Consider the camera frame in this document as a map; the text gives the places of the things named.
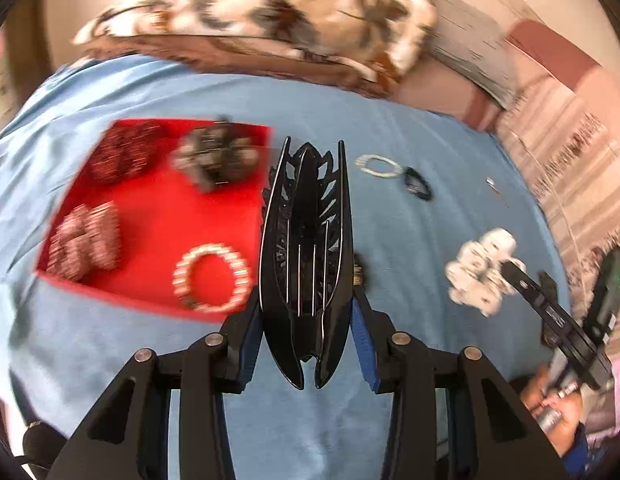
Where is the leopard print hair tie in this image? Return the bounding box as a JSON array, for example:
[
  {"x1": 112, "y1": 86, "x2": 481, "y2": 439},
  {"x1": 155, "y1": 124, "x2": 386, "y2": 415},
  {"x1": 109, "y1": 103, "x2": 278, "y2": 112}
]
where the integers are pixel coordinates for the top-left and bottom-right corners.
[{"x1": 352, "y1": 252, "x2": 368, "y2": 291}]

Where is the leaf print blanket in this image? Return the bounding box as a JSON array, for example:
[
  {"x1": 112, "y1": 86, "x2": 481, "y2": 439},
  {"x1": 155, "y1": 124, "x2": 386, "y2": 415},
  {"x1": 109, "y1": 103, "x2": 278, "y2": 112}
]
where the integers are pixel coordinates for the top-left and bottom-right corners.
[{"x1": 72, "y1": 0, "x2": 438, "y2": 98}]

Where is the large white pearl bracelet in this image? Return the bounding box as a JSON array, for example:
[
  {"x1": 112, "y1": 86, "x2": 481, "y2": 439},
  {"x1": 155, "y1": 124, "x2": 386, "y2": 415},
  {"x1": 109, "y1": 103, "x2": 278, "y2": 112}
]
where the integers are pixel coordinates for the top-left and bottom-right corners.
[{"x1": 172, "y1": 243, "x2": 254, "y2": 313}]

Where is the blue bed sheet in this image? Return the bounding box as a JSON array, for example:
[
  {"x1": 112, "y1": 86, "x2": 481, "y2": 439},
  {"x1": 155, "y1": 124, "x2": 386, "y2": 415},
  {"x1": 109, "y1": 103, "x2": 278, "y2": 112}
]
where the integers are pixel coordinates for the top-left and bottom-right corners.
[{"x1": 0, "y1": 55, "x2": 573, "y2": 480}]

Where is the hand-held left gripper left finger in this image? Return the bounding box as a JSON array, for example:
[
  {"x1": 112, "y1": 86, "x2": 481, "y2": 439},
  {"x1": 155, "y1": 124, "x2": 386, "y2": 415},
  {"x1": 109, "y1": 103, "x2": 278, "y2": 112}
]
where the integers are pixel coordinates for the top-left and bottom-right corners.
[{"x1": 45, "y1": 290, "x2": 263, "y2": 480}]

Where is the person's right hand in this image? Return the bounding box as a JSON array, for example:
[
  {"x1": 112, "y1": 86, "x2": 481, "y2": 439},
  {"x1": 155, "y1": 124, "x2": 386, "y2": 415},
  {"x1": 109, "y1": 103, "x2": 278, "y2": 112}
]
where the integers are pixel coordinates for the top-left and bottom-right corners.
[{"x1": 520, "y1": 365, "x2": 586, "y2": 456}]

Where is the pink bed cover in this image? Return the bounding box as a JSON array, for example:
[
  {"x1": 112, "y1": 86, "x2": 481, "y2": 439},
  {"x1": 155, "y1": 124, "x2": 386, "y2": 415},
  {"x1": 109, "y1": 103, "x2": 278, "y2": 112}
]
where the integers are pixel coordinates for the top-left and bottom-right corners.
[{"x1": 397, "y1": 20, "x2": 601, "y2": 133}]

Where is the black hair claw clip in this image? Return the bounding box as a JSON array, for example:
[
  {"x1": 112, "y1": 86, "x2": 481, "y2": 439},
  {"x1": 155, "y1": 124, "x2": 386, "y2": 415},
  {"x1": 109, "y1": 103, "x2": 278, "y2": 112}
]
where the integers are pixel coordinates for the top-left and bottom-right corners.
[{"x1": 258, "y1": 136, "x2": 355, "y2": 391}]

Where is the thin black ruffled hair tie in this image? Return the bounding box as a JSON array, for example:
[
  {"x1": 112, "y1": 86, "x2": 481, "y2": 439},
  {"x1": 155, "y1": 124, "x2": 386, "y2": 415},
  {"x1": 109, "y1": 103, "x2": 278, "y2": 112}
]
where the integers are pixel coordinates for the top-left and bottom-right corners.
[{"x1": 403, "y1": 166, "x2": 435, "y2": 202}]

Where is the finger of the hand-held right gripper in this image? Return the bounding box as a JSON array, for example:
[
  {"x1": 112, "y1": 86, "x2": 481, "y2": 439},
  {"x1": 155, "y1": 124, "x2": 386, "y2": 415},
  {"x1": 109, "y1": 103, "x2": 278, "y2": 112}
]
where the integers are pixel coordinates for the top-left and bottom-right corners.
[
  {"x1": 537, "y1": 271, "x2": 559, "y2": 311},
  {"x1": 500, "y1": 259, "x2": 613, "y2": 388}
]

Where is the small metal earring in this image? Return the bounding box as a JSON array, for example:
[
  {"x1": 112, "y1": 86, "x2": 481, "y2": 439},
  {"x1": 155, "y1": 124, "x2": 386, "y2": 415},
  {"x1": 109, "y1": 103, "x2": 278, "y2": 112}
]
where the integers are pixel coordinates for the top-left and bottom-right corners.
[{"x1": 485, "y1": 176, "x2": 511, "y2": 206}]

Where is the brown quilted blanket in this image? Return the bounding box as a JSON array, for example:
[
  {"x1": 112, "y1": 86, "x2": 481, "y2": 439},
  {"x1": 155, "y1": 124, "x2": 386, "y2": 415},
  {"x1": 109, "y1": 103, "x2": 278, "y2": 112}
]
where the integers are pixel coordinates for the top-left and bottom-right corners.
[{"x1": 85, "y1": 35, "x2": 406, "y2": 101}]

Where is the grey and black scrunchie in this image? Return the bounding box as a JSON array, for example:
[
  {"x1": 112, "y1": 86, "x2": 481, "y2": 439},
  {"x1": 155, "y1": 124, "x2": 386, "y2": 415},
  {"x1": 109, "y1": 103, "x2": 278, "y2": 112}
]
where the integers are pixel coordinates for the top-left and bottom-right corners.
[{"x1": 171, "y1": 120, "x2": 261, "y2": 193}]

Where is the white polka dot scrunchie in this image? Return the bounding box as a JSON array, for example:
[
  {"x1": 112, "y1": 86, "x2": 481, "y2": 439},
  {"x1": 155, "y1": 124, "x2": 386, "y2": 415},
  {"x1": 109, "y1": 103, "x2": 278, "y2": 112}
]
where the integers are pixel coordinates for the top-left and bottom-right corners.
[{"x1": 445, "y1": 228, "x2": 526, "y2": 317}]

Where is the small bead bracelet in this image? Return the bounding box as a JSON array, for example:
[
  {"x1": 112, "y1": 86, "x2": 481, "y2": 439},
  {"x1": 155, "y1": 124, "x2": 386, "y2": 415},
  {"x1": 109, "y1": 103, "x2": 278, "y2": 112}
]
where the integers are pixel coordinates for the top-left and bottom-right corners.
[{"x1": 355, "y1": 154, "x2": 405, "y2": 179}]

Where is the dark red dotted scrunchie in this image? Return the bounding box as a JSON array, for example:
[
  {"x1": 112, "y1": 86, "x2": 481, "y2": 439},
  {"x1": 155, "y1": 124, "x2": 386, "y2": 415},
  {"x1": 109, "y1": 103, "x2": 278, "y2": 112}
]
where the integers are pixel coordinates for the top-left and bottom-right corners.
[{"x1": 87, "y1": 122, "x2": 163, "y2": 186}]

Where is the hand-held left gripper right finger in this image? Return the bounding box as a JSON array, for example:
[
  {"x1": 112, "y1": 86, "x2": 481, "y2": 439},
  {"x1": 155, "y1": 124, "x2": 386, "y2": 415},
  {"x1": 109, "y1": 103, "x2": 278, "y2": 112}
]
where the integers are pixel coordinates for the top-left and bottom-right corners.
[{"x1": 351, "y1": 285, "x2": 566, "y2": 480}]

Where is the red tray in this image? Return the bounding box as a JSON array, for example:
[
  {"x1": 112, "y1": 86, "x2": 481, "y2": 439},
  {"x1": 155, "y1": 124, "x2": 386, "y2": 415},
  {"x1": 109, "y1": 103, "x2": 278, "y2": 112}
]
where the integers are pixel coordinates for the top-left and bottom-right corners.
[{"x1": 35, "y1": 117, "x2": 273, "y2": 326}]

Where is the grey pillow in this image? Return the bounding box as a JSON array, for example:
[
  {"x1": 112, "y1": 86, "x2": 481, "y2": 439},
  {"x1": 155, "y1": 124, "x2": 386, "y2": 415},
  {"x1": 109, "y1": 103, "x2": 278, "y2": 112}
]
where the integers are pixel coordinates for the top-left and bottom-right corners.
[{"x1": 430, "y1": 0, "x2": 521, "y2": 111}]

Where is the red plaid scrunchie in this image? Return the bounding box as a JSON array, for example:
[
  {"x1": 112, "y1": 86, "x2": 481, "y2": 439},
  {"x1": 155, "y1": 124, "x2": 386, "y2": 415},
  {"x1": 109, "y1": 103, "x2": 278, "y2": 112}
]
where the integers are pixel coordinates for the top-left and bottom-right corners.
[{"x1": 46, "y1": 202, "x2": 123, "y2": 281}]

